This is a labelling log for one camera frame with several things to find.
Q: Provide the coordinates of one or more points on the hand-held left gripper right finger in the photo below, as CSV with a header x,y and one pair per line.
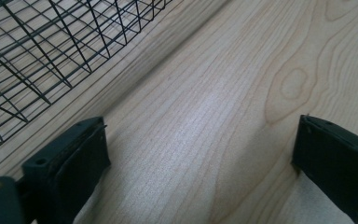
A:
x,y
338,161

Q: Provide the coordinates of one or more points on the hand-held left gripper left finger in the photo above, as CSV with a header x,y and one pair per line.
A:
x,y
65,165

